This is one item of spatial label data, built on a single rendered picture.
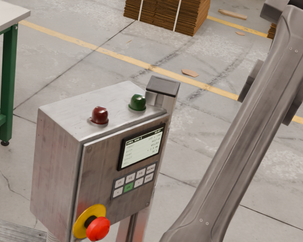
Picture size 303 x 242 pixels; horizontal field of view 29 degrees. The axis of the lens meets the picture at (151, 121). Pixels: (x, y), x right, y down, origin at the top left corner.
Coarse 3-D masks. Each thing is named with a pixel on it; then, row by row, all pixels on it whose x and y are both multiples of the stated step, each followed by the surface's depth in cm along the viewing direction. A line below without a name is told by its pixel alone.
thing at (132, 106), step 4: (132, 96) 81; (136, 96) 81; (140, 96) 81; (132, 100) 80; (136, 100) 80; (140, 100) 80; (144, 100) 81; (128, 104) 82; (132, 104) 81; (136, 104) 80; (140, 104) 80; (144, 104) 81; (128, 108) 81; (132, 108) 81; (136, 108) 81; (140, 108) 81; (144, 108) 81; (132, 112) 81; (136, 112) 81; (140, 112) 81; (144, 112) 81
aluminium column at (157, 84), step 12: (156, 84) 84; (168, 84) 85; (144, 96) 83; (156, 96) 84; (168, 96) 82; (168, 108) 83; (168, 132) 89; (156, 180) 90; (144, 216) 94; (120, 228) 97; (144, 228) 96; (120, 240) 98; (132, 240) 98
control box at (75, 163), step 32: (96, 96) 83; (128, 96) 85; (64, 128) 75; (96, 128) 76; (128, 128) 78; (64, 160) 77; (96, 160) 76; (32, 192) 85; (64, 192) 79; (96, 192) 80; (64, 224) 81
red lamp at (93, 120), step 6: (96, 108) 76; (102, 108) 76; (96, 114) 76; (102, 114) 76; (90, 120) 76; (96, 120) 76; (102, 120) 76; (108, 120) 77; (96, 126) 76; (102, 126) 76
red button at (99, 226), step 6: (90, 216) 82; (90, 222) 81; (96, 222) 80; (102, 222) 81; (108, 222) 82; (90, 228) 80; (96, 228) 80; (102, 228) 80; (108, 228) 82; (90, 234) 80; (96, 234) 80; (102, 234) 81; (90, 240) 81; (96, 240) 81
